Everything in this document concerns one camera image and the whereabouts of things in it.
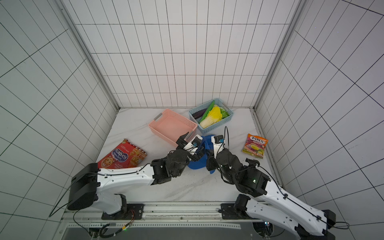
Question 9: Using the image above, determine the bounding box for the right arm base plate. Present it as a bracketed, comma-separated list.
[218, 204, 251, 220]

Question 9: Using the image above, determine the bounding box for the light blue plastic basket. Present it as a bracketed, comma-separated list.
[189, 99, 234, 135]

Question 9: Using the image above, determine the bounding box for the orange candy bag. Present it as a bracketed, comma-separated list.
[242, 134, 269, 159]

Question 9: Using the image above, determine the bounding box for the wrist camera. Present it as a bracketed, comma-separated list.
[211, 135, 225, 159]
[184, 135, 203, 153]

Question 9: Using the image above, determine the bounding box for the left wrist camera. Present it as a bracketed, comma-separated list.
[184, 135, 203, 153]

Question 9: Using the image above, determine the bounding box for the red cookie snack bag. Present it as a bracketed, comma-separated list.
[98, 139, 148, 169]

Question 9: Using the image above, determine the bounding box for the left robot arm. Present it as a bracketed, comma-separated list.
[67, 135, 205, 215]

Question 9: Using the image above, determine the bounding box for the green lettuce toy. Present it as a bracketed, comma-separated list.
[219, 107, 230, 120]

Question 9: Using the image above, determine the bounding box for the dark purple eggplant toy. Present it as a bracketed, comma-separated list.
[192, 108, 207, 119]

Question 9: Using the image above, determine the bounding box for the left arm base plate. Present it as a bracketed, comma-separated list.
[102, 204, 145, 221]

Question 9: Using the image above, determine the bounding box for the green cucumber toy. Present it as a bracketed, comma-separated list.
[199, 101, 215, 123]

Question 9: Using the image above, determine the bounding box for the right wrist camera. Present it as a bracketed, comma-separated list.
[211, 135, 225, 159]

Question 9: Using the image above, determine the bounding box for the yellow napa cabbage toy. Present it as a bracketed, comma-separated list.
[200, 105, 222, 129]

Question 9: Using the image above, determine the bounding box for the pink plastic basket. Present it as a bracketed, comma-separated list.
[149, 109, 198, 147]

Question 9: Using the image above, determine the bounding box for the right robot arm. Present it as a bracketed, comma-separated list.
[207, 149, 336, 240]

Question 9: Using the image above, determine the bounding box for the aluminium mounting rail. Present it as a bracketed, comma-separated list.
[62, 200, 301, 240]

